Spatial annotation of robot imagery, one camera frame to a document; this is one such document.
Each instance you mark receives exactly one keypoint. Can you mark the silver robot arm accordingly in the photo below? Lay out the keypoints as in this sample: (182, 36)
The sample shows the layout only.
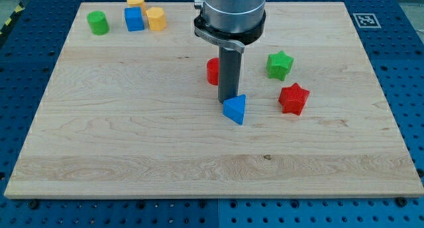
(230, 24)

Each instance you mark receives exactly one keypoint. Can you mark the blue triangle block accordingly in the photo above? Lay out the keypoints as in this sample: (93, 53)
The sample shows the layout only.
(234, 108)

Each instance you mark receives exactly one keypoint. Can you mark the red cylinder block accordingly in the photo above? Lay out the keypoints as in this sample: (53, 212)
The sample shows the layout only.
(213, 71)

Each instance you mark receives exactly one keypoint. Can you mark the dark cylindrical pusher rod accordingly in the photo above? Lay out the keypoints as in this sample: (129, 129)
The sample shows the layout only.
(229, 73)

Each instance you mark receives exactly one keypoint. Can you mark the green star block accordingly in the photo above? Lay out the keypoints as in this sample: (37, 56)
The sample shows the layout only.
(279, 65)

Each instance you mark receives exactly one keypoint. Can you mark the wooden board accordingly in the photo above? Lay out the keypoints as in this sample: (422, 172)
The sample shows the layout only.
(130, 115)

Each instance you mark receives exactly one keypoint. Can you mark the red star block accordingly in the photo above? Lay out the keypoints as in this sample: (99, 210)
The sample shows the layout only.
(293, 99)

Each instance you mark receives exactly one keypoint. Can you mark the yellow hexagon block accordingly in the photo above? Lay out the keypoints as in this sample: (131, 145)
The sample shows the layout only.
(156, 18)

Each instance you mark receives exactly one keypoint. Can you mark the blue cube block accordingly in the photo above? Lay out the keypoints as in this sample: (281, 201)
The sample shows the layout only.
(133, 19)

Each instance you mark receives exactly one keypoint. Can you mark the yellow heart block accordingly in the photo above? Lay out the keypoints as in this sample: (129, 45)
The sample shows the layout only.
(138, 3)

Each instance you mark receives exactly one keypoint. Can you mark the green cylinder block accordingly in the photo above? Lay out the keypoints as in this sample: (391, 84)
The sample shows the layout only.
(98, 22)

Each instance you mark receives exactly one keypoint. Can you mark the white fiducial marker tag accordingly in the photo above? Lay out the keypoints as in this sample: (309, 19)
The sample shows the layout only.
(366, 21)

